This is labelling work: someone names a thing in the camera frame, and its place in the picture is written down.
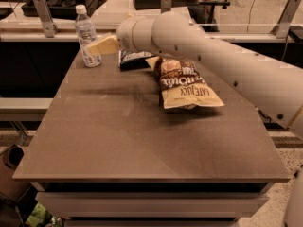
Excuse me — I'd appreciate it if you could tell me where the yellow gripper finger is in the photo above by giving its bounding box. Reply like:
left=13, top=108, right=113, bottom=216
left=84, top=35, right=120, bottom=56

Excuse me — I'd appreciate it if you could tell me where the clear plastic water bottle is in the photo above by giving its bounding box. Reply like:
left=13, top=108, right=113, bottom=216
left=75, top=5, right=101, bottom=68

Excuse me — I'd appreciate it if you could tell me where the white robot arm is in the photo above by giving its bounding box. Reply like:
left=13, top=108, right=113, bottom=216
left=85, top=11, right=303, bottom=139

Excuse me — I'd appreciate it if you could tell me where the blue white snack bag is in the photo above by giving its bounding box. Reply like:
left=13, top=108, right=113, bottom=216
left=119, top=50, right=153, bottom=71

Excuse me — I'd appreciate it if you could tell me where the black tray on counter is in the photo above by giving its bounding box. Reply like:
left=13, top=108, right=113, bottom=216
left=20, top=0, right=108, bottom=21

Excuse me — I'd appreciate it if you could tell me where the brown Late July chip bag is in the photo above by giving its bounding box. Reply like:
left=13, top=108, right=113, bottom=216
left=146, top=56, right=224, bottom=110

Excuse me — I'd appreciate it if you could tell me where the grey table drawer base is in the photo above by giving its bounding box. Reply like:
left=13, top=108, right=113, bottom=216
left=37, top=191, right=269, bottom=222

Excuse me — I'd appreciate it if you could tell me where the brown cylindrical bin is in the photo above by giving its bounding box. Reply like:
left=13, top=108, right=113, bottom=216
left=0, top=145, right=30, bottom=201

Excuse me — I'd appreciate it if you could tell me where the green crumpled item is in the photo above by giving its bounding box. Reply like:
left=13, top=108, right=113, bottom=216
left=25, top=203, right=64, bottom=227

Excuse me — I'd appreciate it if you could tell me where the left metal railing bracket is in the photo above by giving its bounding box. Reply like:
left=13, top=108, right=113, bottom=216
left=32, top=0, right=58, bottom=38

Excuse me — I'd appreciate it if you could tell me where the metal railing bracket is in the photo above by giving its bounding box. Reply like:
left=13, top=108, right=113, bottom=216
left=271, top=0, right=302, bottom=39
left=32, top=0, right=58, bottom=38
left=160, top=0, right=172, bottom=13

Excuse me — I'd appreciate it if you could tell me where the middle metal railing bracket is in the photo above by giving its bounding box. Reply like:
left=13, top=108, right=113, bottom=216
left=160, top=0, right=172, bottom=13

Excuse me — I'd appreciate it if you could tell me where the right metal railing bracket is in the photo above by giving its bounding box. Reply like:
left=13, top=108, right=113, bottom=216
left=271, top=0, right=302, bottom=39

